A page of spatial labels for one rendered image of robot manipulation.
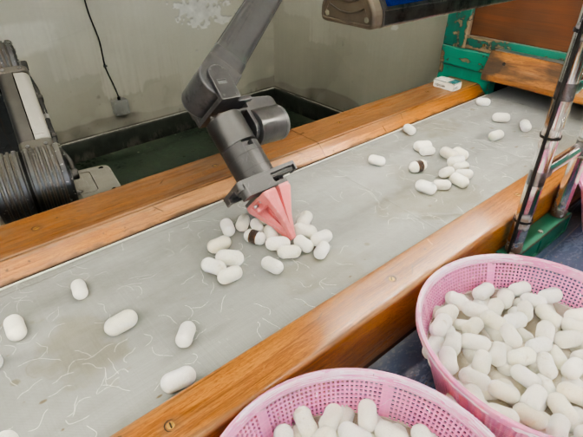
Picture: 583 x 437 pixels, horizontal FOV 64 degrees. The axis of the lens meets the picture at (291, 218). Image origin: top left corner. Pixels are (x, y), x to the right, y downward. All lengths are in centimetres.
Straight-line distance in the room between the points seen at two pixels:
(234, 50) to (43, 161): 39
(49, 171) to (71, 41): 179
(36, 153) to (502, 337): 79
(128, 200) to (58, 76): 193
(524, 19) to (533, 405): 97
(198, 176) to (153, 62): 206
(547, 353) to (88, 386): 48
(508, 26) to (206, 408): 113
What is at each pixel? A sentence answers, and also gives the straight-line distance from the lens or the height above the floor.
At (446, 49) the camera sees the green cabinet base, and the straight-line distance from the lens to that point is 141.
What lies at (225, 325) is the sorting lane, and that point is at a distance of 56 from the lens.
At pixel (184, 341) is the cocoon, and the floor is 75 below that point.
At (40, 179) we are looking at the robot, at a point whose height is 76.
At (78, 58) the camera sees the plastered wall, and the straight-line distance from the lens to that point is 268.
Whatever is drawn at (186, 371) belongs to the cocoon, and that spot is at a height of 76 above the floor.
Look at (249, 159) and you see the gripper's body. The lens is 65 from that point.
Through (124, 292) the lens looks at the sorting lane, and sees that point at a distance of 63.
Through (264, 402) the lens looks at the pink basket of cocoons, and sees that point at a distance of 46.
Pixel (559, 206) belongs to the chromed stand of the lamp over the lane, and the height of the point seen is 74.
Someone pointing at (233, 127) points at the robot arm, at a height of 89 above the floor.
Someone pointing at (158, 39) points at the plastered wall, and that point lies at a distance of 283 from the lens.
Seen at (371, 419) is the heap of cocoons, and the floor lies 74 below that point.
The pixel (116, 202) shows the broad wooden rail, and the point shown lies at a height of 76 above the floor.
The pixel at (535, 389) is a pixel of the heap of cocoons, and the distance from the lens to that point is 55.
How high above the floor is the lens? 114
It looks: 34 degrees down
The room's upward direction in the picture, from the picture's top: straight up
